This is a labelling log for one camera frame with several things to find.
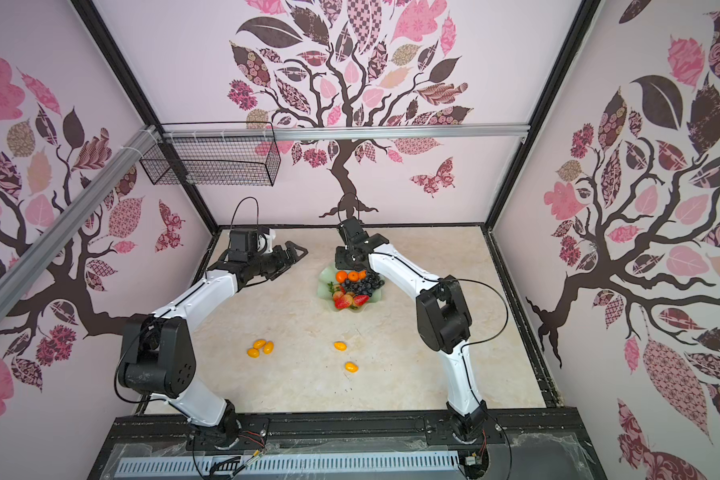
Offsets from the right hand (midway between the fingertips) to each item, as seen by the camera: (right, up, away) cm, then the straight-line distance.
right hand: (344, 256), depth 94 cm
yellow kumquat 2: (+3, -32, -9) cm, 34 cm away
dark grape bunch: (+7, -10, 0) cm, 12 cm away
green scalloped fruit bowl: (-6, -7, +5) cm, 10 cm away
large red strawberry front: (+5, -14, 0) cm, 15 cm away
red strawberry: (-1, -15, -2) cm, 15 cm away
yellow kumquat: (-1, -27, -6) cm, 28 cm away
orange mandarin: (+3, -7, +7) cm, 11 cm away
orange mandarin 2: (-1, -7, +7) cm, 10 cm away
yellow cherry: (-25, -27, -6) cm, 37 cm away
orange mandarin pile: (+6, -6, +6) cm, 11 cm away
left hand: (-13, -1, -5) cm, 14 cm away
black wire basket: (-42, +33, +1) cm, 54 cm away
